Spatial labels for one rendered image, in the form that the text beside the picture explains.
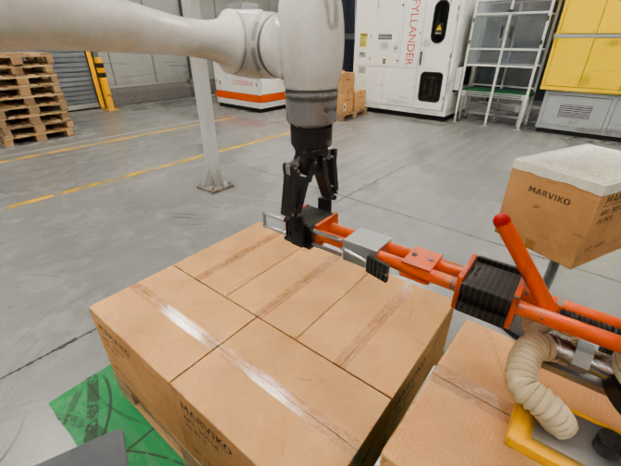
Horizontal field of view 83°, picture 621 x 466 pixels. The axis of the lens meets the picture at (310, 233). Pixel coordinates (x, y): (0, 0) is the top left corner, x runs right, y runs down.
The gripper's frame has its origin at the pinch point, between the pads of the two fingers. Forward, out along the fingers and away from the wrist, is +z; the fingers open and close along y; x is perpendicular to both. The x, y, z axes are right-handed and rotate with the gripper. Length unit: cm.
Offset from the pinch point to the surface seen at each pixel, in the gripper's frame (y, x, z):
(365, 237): 0.7, -12.2, -1.2
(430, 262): 0.3, -24.8, -1.0
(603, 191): 123, -50, 20
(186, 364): -11, 46, 65
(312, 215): 0.3, 0.0, -2.0
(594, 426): -5, -51, 11
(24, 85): 139, 682, 32
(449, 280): -1.8, -28.9, -0.3
